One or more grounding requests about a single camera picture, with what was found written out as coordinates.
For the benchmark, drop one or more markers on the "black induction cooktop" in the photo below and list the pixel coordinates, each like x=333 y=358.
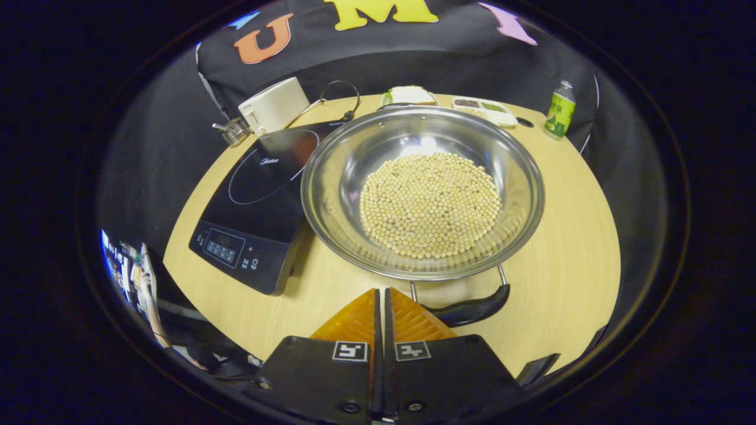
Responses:
x=254 y=206

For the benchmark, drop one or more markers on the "stainless steel pot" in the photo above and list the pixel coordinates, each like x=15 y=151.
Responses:
x=342 y=171

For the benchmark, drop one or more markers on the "white divided bean tray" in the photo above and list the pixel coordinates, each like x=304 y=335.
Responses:
x=502 y=117

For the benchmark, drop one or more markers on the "white toaster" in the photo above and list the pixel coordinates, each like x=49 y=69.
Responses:
x=277 y=106

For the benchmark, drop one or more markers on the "sandwich with lettuce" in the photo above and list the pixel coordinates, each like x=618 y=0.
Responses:
x=410 y=94

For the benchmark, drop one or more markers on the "black table grommet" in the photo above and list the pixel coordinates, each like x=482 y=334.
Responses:
x=524 y=122

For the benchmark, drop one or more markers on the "pile of soybeans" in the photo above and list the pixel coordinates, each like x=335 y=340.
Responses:
x=431 y=206

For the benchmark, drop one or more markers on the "black backdrop cloth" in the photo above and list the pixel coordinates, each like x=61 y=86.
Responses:
x=413 y=59

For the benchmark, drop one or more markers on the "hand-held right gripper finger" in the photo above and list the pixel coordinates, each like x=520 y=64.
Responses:
x=390 y=366
x=376 y=366

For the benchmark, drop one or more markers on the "black flat bar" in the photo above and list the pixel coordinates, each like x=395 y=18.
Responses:
x=537 y=369

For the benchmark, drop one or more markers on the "green drink bottle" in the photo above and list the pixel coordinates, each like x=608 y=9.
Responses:
x=560 y=115

